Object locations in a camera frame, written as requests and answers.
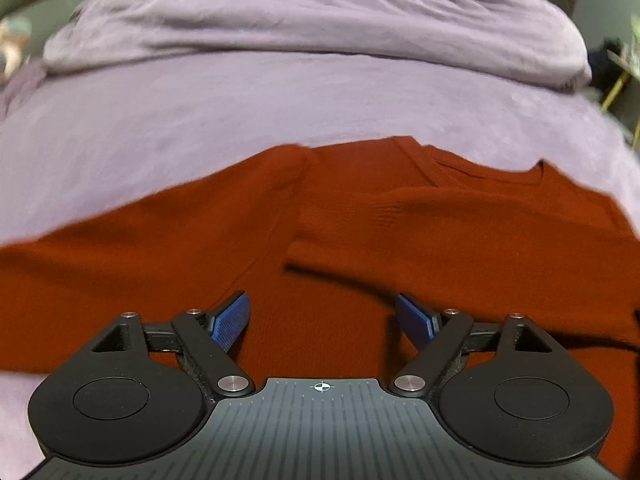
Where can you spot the yellow-legged stand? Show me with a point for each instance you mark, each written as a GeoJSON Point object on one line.
{"type": "Point", "coordinates": [619, 80]}

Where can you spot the red knit sweater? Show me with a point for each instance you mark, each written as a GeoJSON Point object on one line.
{"type": "Point", "coordinates": [350, 230]}

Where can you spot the dark cloth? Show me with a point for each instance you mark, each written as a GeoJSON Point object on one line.
{"type": "Point", "coordinates": [602, 62]}

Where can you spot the purple duvet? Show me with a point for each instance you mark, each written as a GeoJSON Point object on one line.
{"type": "Point", "coordinates": [310, 25]}

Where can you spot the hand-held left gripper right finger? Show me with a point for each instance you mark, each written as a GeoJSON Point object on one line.
{"type": "Point", "coordinates": [414, 320]}

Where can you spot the pink plush bear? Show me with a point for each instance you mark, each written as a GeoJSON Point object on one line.
{"type": "Point", "coordinates": [11, 45]}

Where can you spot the purple bed sheet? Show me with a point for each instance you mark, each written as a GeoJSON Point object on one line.
{"type": "Point", "coordinates": [165, 120]}

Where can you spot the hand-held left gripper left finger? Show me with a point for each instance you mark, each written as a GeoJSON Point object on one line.
{"type": "Point", "coordinates": [231, 321]}

